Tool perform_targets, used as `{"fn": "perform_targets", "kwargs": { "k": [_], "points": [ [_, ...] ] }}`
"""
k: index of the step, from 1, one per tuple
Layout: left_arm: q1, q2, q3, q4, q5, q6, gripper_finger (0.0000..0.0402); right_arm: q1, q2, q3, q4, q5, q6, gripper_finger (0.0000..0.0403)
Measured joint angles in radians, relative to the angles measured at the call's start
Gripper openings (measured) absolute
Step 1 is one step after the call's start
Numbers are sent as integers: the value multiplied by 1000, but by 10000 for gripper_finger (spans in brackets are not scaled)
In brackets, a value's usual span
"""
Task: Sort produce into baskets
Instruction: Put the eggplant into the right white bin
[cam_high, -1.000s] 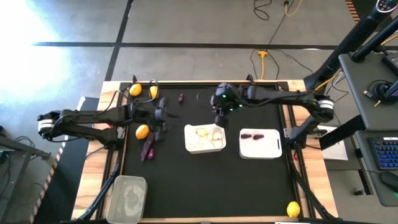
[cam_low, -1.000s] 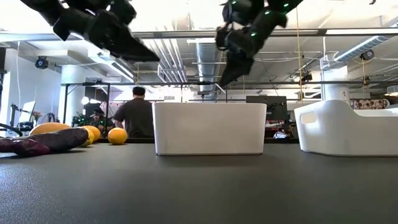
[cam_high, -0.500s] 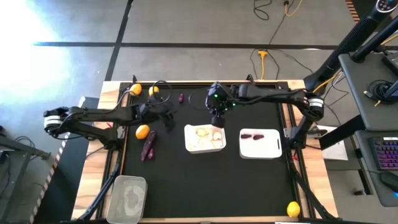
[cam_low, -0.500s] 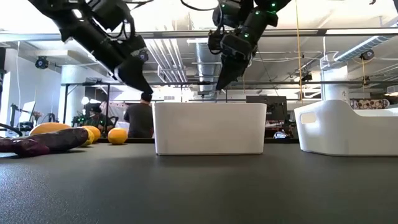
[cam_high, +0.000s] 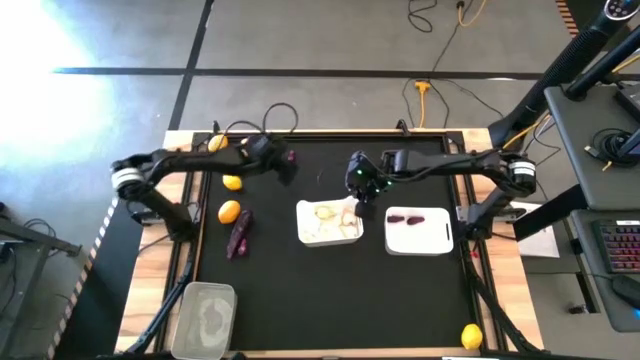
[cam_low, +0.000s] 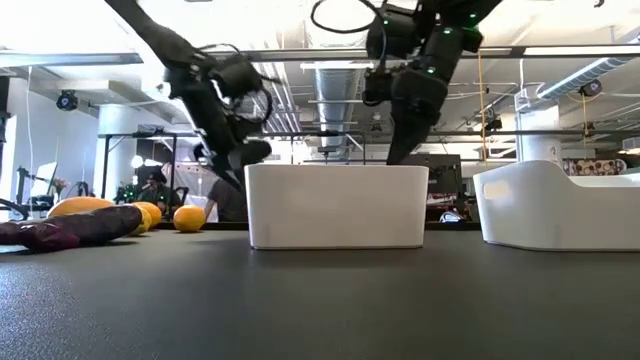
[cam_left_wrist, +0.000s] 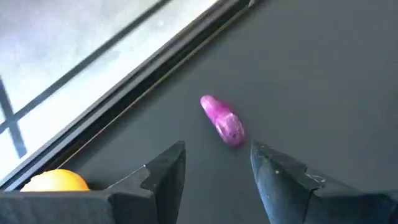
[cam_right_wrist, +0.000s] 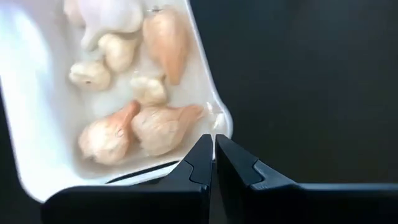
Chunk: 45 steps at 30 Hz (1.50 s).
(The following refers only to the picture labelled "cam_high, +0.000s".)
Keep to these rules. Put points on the dark grey desk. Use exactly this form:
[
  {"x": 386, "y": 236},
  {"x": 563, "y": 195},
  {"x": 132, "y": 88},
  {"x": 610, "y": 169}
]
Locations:
[{"x": 600, "y": 300}]

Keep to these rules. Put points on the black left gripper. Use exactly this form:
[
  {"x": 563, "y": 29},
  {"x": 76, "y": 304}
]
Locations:
[{"x": 265, "y": 166}]

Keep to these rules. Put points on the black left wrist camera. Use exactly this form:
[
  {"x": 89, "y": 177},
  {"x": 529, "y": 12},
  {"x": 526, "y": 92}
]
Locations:
[{"x": 260, "y": 146}]

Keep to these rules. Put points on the large yellow lemon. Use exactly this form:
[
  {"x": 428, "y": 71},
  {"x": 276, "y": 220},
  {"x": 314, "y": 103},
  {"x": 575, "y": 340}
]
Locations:
[{"x": 229, "y": 212}]

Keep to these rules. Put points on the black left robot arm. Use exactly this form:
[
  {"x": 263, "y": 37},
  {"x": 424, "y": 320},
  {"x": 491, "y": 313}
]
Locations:
[{"x": 200, "y": 161}]

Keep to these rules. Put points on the white plastic basket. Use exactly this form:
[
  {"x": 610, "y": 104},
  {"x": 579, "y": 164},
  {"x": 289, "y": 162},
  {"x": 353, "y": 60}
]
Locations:
[
  {"x": 327, "y": 243},
  {"x": 420, "y": 240}
]

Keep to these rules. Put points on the white paper sheet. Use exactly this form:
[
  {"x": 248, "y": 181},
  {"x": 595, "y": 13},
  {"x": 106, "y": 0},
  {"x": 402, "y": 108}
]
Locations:
[{"x": 542, "y": 240}]

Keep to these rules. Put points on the black corrugated tube stand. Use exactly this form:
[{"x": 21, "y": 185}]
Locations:
[{"x": 565, "y": 62}]

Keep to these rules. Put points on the black computer mouse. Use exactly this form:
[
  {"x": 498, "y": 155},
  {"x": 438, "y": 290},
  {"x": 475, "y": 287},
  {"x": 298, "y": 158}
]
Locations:
[{"x": 627, "y": 291}]

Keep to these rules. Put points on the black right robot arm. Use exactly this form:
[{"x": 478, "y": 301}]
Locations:
[{"x": 450, "y": 162}]

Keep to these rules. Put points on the long purple sweet potato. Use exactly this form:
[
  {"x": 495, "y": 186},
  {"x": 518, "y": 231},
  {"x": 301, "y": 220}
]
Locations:
[{"x": 239, "y": 232}]

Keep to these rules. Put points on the black pole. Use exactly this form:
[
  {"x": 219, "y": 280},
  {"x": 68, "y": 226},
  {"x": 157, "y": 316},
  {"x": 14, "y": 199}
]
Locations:
[{"x": 600, "y": 67}]

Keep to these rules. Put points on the black metal table frame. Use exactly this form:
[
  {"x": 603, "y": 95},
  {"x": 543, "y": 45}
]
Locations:
[{"x": 350, "y": 133}]

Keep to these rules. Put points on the small beige ginger root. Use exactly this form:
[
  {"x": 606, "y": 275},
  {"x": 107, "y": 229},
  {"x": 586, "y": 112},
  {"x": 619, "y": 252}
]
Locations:
[{"x": 325, "y": 213}]

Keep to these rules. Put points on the dark grey metal stand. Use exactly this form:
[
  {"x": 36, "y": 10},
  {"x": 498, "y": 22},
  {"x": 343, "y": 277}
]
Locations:
[{"x": 30, "y": 235}]

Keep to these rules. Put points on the red backlit keyboard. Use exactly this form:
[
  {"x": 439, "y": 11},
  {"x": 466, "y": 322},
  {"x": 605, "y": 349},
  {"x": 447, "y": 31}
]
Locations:
[{"x": 620, "y": 247}]

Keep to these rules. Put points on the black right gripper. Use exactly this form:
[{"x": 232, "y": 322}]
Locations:
[{"x": 362, "y": 181}]

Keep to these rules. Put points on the clear plastic container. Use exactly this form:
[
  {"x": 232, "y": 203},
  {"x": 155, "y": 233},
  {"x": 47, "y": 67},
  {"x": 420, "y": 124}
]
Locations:
[{"x": 205, "y": 320}]

